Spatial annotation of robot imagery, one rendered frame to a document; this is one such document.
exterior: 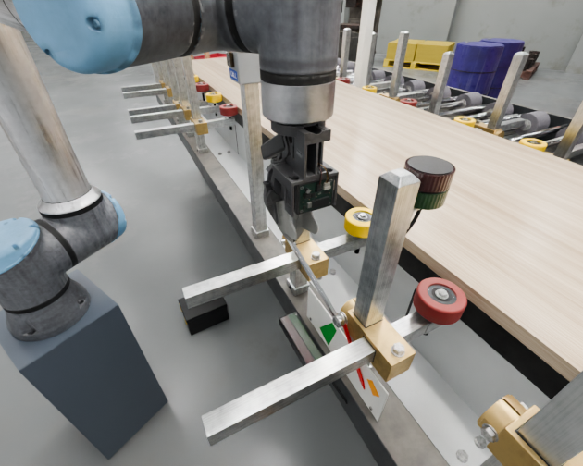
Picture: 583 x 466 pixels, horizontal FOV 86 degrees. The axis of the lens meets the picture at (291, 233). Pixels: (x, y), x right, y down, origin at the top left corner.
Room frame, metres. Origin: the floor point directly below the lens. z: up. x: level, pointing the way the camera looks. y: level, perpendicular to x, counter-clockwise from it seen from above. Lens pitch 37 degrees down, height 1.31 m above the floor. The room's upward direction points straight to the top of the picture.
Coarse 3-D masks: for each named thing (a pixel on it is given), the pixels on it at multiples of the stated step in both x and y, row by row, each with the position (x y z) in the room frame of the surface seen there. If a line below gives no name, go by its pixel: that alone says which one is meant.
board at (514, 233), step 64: (192, 64) 2.60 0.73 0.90; (384, 128) 1.21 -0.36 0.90; (448, 128) 1.21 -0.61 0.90; (448, 192) 0.71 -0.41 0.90; (512, 192) 0.71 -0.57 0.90; (576, 192) 0.71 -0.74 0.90; (448, 256) 0.46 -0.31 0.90; (512, 256) 0.46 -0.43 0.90; (576, 256) 0.46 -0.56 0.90; (512, 320) 0.31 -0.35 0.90; (576, 320) 0.31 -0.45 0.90
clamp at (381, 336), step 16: (352, 304) 0.37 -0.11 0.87; (352, 320) 0.34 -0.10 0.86; (384, 320) 0.33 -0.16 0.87; (352, 336) 0.33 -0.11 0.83; (368, 336) 0.30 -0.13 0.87; (384, 336) 0.30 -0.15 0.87; (400, 336) 0.30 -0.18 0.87; (384, 352) 0.27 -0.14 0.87; (384, 368) 0.26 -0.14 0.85; (400, 368) 0.26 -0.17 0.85
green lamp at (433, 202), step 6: (420, 192) 0.34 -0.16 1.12; (444, 192) 0.34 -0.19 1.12; (420, 198) 0.33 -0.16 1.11; (426, 198) 0.33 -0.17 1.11; (432, 198) 0.33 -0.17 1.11; (438, 198) 0.33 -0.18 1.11; (444, 198) 0.34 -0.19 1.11; (420, 204) 0.33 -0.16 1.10; (426, 204) 0.33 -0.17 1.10; (432, 204) 0.33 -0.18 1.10; (438, 204) 0.33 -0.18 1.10
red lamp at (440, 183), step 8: (408, 168) 0.35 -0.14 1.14; (416, 176) 0.34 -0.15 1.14; (424, 176) 0.34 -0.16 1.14; (432, 176) 0.33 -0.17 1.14; (440, 176) 0.33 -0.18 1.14; (448, 176) 0.33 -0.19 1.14; (424, 184) 0.33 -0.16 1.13; (432, 184) 0.33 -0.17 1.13; (440, 184) 0.33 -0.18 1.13; (448, 184) 0.34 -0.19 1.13
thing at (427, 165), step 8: (408, 160) 0.37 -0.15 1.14; (416, 160) 0.37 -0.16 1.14; (424, 160) 0.37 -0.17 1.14; (432, 160) 0.37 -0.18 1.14; (440, 160) 0.37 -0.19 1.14; (416, 168) 0.35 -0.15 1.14; (424, 168) 0.35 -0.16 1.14; (432, 168) 0.35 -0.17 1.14; (440, 168) 0.35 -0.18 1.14; (448, 168) 0.35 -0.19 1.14; (424, 192) 0.34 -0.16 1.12; (432, 192) 0.33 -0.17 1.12; (440, 192) 0.34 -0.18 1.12; (416, 216) 0.36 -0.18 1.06
